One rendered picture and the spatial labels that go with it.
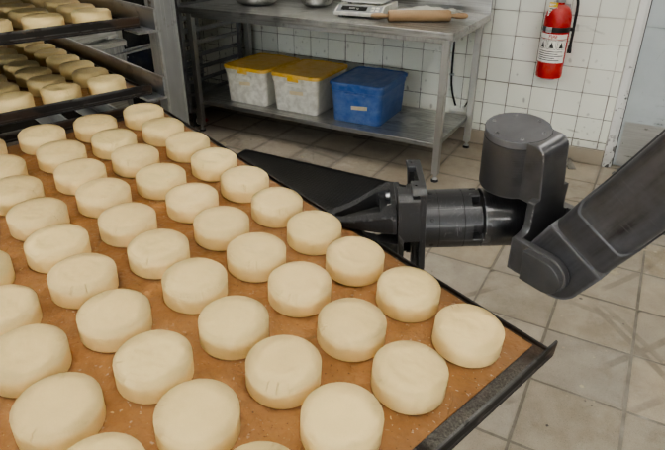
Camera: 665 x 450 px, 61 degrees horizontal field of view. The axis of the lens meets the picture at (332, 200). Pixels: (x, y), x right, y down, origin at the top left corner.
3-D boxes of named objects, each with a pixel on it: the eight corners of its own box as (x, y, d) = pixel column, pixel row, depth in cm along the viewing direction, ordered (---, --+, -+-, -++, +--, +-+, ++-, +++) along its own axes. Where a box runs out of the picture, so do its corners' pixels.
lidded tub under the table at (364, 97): (327, 120, 369) (327, 80, 357) (357, 101, 406) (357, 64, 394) (380, 129, 353) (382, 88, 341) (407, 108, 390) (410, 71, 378)
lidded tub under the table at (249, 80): (223, 100, 407) (220, 64, 395) (262, 84, 443) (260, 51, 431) (266, 109, 390) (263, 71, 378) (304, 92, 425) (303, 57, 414)
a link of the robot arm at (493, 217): (543, 256, 54) (527, 220, 59) (555, 198, 50) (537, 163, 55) (470, 258, 54) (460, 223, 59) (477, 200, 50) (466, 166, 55)
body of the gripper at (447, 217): (400, 157, 56) (476, 154, 55) (399, 242, 61) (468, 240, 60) (406, 191, 50) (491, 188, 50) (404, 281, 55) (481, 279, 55)
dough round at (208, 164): (189, 164, 64) (188, 148, 63) (234, 160, 66) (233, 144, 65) (194, 185, 60) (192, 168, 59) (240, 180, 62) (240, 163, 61)
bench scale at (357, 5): (333, 16, 340) (333, 1, 336) (352, 9, 366) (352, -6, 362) (381, 19, 330) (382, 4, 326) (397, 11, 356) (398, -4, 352)
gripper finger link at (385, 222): (320, 182, 57) (413, 179, 57) (324, 239, 61) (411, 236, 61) (317, 219, 52) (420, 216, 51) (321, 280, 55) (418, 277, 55)
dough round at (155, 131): (173, 128, 73) (171, 113, 72) (192, 140, 70) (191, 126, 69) (136, 136, 70) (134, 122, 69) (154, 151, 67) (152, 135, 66)
